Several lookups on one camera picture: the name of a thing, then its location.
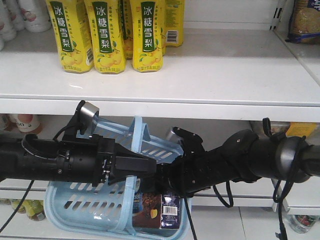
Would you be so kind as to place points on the yellow drink bottle rear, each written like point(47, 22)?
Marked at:
point(174, 22)

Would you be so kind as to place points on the white upper shelf board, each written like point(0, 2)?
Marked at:
point(220, 74)

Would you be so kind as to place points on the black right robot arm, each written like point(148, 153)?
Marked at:
point(243, 157)

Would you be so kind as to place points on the jar bottom left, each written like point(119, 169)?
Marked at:
point(33, 208)

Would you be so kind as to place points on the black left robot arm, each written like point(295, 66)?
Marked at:
point(31, 158)

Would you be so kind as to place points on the light blue plastic basket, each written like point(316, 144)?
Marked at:
point(106, 210)

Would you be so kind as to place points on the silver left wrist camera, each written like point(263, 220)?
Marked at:
point(87, 115)

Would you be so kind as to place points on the yellow snack packet lower shelf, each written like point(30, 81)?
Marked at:
point(309, 129)

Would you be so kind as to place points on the chocolate cookie box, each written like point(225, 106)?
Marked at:
point(156, 210)

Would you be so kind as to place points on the white peach drink bottle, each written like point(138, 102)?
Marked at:
point(35, 15)

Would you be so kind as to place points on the glass jar bottom right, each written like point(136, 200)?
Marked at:
point(303, 223)

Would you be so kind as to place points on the yellow pear drink bottle middle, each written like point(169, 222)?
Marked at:
point(106, 36)

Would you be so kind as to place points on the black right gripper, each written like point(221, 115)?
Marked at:
point(196, 169)

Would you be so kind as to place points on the yellow pear drink bottle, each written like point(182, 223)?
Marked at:
point(72, 34)
point(148, 24)
point(106, 36)

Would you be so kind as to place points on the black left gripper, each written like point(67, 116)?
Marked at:
point(86, 161)

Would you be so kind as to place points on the yellow pear drink bottle right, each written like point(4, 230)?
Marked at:
point(148, 24)

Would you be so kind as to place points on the yellow pear drink bottle left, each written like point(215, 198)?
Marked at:
point(72, 34)

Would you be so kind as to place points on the peach label bottle lower shelf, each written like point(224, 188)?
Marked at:
point(27, 123)

